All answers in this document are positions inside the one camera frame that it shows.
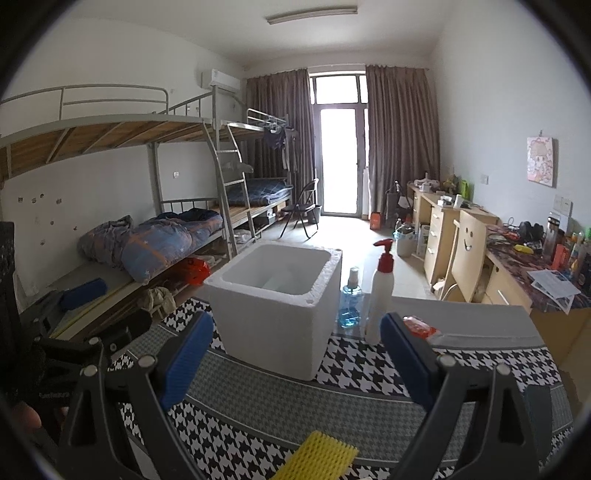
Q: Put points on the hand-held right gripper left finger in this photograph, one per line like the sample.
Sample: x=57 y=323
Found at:
x=184 y=360

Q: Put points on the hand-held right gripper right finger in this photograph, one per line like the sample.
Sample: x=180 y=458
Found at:
x=406 y=355

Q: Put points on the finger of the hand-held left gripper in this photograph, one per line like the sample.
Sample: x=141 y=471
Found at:
x=131 y=334
x=85 y=290

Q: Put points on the white foam box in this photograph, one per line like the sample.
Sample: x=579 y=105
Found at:
x=268 y=332

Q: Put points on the yellow foam net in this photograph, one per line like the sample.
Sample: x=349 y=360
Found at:
x=314 y=457

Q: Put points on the person's left hand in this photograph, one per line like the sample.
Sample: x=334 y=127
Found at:
x=21 y=417

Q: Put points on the red snack packet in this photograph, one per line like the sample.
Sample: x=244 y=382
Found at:
x=420 y=327

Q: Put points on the beige cloth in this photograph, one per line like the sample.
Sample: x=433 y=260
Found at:
x=157 y=300

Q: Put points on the white red pump bottle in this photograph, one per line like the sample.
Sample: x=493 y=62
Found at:
x=378 y=300

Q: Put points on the blue liquid bottle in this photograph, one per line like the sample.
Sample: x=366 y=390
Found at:
x=350 y=314

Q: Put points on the blue orange quilt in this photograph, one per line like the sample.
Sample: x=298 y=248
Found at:
x=152 y=244

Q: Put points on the red plastic bag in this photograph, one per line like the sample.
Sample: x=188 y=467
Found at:
x=196 y=272

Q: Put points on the white waste bin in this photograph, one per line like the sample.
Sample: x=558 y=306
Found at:
x=406 y=242

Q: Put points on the wooden smiley chair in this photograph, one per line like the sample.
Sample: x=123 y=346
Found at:
x=468 y=258

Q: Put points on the wooden desk with drawers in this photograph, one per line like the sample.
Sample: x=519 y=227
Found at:
x=438 y=240

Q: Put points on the orange bag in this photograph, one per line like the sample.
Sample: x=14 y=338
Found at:
x=376 y=220

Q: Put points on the wooden desk with clutter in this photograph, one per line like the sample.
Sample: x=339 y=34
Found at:
x=554 y=332

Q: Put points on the large metal bunk bed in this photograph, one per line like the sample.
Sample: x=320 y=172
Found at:
x=92 y=134

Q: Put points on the yellow desk item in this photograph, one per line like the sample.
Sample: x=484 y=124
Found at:
x=524 y=248

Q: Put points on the printed papers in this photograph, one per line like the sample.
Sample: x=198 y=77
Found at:
x=554 y=286

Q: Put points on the small metal bunk bed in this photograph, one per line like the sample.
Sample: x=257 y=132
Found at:
x=263 y=212

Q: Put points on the black headphones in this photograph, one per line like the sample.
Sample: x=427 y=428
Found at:
x=530 y=230

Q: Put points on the green bag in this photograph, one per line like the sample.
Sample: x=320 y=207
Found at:
x=465 y=189

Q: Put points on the metal bed ladder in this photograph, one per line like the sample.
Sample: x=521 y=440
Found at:
x=233 y=184

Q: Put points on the black folding chair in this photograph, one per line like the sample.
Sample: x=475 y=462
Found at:
x=300 y=207

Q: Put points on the dark blue bed blanket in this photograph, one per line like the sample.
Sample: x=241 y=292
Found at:
x=263 y=189

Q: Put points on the row of toiletry bottles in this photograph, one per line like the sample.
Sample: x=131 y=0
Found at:
x=568 y=254

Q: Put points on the glass balcony door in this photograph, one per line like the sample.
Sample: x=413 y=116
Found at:
x=339 y=157

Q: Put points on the brown curtain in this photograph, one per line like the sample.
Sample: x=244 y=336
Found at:
x=268 y=101
x=401 y=138

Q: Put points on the hanging dark clothes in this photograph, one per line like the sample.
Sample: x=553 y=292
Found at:
x=277 y=137

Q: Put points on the white air conditioner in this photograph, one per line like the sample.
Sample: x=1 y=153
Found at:
x=220 y=81

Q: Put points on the ceiling tube light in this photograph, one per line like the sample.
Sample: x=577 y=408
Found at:
x=311 y=14

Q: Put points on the white wall switch panel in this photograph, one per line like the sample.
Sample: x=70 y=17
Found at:
x=562 y=205

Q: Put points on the wall poster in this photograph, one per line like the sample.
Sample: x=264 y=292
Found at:
x=541 y=161

